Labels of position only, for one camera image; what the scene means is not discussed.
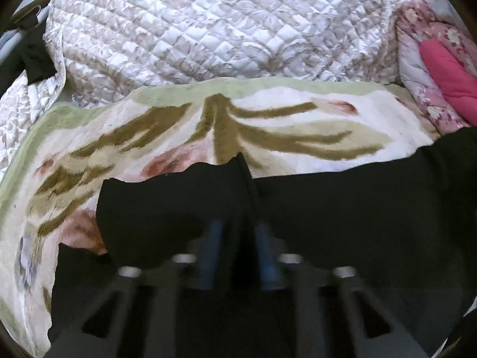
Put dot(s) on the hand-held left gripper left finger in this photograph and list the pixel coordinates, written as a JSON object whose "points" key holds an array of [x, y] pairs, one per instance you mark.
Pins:
{"points": [[211, 257]]}

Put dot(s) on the pink floral quilt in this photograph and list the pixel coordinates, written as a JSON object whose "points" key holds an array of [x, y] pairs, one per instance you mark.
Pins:
{"points": [[443, 74]]}

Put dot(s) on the beige quilted bedspread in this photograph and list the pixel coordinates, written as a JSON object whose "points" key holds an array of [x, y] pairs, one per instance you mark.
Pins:
{"points": [[205, 26]]}

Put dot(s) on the black cloth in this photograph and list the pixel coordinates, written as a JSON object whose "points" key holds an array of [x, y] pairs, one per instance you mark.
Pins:
{"points": [[37, 63]]}

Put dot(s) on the black pants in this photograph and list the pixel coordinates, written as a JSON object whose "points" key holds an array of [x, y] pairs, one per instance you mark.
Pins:
{"points": [[335, 212]]}

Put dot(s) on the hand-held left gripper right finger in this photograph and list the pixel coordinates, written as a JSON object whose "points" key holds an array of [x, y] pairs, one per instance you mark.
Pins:
{"points": [[267, 257]]}

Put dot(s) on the grey metal rail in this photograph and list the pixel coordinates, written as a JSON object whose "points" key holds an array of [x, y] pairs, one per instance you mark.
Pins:
{"points": [[13, 43]]}

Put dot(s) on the floral fleece blanket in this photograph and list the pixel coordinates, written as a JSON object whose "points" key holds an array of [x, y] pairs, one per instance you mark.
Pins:
{"points": [[268, 97]]}

